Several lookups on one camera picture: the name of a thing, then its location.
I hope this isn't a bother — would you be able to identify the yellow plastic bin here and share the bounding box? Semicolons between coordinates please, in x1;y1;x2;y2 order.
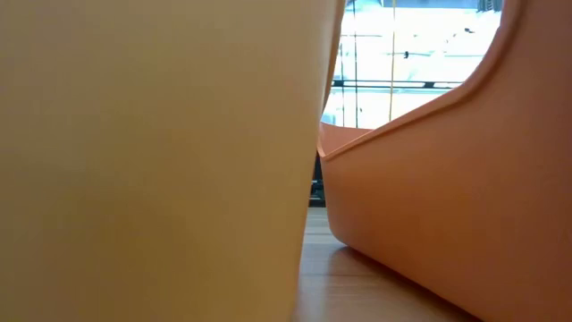
0;0;348;322

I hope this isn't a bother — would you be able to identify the orange plastic bin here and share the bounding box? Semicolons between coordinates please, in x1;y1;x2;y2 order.
315;0;572;322

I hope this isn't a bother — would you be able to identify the yellow floor cable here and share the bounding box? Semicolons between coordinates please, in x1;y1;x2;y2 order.
387;0;399;123

